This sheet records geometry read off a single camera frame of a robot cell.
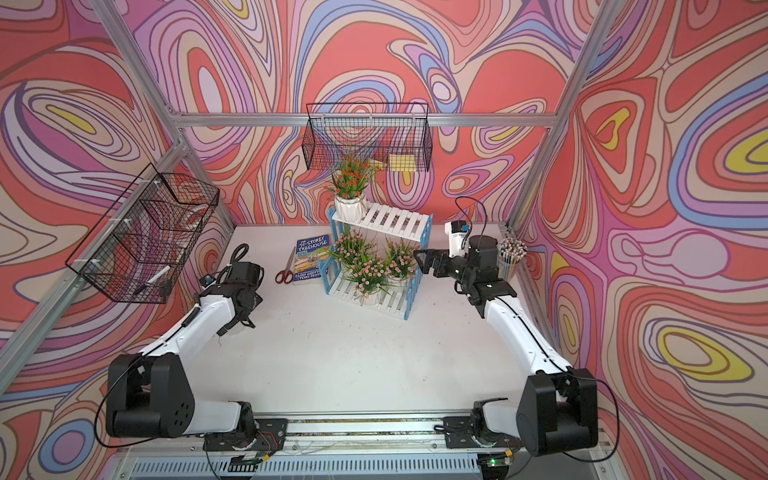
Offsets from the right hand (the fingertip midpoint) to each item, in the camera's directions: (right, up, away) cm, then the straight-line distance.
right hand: (427, 259), depth 81 cm
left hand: (-55, -15, +5) cm, 57 cm away
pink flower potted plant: (-22, +3, +9) cm, 24 cm away
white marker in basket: (-70, -5, -8) cm, 71 cm away
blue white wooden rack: (-12, +11, +3) cm, 17 cm away
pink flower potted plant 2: (-10, -4, +5) cm, 11 cm away
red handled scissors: (-47, -6, +23) cm, 53 cm away
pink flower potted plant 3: (-17, -6, +4) cm, 19 cm away
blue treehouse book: (-40, +1, +26) cm, 48 cm away
